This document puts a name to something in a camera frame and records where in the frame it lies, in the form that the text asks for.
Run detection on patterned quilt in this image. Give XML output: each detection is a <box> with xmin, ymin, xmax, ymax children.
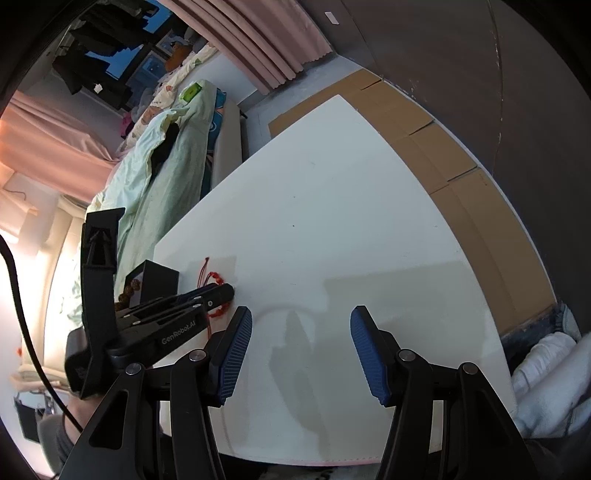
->
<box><xmin>122</xmin><ymin>46</ymin><xmax>218</xmax><ymax>148</ymax></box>

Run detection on bed with green blanket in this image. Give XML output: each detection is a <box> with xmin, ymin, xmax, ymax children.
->
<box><xmin>88</xmin><ymin>80</ymin><xmax>218</xmax><ymax>278</ymax></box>

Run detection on hanging dark clothes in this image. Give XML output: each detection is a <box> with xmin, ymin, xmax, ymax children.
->
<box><xmin>51</xmin><ymin>0</ymin><xmax>162</xmax><ymax>109</ymax></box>

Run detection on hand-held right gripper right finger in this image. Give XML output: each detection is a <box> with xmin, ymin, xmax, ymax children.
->
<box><xmin>349</xmin><ymin>305</ymin><xmax>539</xmax><ymax>480</ymax></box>

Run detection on brown seed bead bracelet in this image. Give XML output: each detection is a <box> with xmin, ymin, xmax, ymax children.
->
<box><xmin>115</xmin><ymin>272</ymin><xmax>144</xmax><ymax>311</ymax></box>

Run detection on blue jeans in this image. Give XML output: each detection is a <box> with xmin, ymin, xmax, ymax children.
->
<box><xmin>501</xmin><ymin>302</ymin><xmax>580</xmax><ymax>344</ymax></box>

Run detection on black jewelry box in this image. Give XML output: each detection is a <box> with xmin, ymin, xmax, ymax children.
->
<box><xmin>124</xmin><ymin>260</ymin><xmax>180</xmax><ymax>311</ymax></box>

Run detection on red string bracelet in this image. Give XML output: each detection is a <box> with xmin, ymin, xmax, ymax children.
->
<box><xmin>198</xmin><ymin>257</ymin><xmax>235</xmax><ymax>342</ymax></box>

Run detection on pink curtain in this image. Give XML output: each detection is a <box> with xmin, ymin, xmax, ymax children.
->
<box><xmin>159</xmin><ymin>0</ymin><xmax>333</xmax><ymax>93</ymax></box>
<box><xmin>0</xmin><ymin>90</ymin><xmax>123</xmax><ymax>204</ymax></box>

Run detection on person's left forearm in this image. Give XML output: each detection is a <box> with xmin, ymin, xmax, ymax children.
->
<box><xmin>38</xmin><ymin>392</ymin><xmax>100</xmax><ymax>476</ymax></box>

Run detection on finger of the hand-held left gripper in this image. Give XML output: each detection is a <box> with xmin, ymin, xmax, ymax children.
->
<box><xmin>137</xmin><ymin>283</ymin><xmax>221</xmax><ymax>315</ymax></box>
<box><xmin>115</xmin><ymin>284</ymin><xmax>236</xmax><ymax>331</ymax></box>

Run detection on flat cardboard sheet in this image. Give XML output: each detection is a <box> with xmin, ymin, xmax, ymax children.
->
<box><xmin>392</xmin><ymin>120</ymin><xmax>557</xmax><ymax>335</ymax></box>
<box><xmin>269</xmin><ymin>69</ymin><xmax>435</xmax><ymax>139</ymax></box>

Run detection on light green duvet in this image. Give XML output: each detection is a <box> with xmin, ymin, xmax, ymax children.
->
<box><xmin>90</xmin><ymin>111</ymin><xmax>178</xmax><ymax>222</ymax></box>

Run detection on white cloth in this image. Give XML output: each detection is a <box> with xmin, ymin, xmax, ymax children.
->
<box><xmin>510</xmin><ymin>330</ymin><xmax>591</xmax><ymax>437</ymax></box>

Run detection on beige bed frame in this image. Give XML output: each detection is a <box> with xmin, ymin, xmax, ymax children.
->
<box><xmin>210</xmin><ymin>97</ymin><xmax>250</xmax><ymax>195</ymax></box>

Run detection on black cloth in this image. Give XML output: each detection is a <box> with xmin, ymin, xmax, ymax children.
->
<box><xmin>150</xmin><ymin>122</ymin><xmax>181</xmax><ymax>174</ymax></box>

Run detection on black cable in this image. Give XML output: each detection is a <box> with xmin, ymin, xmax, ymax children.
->
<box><xmin>0</xmin><ymin>235</ymin><xmax>84</xmax><ymax>432</ymax></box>

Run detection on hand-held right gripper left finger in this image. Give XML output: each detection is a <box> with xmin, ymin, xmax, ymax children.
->
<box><xmin>58</xmin><ymin>305</ymin><xmax>254</xmax><ymax>480</ymax></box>

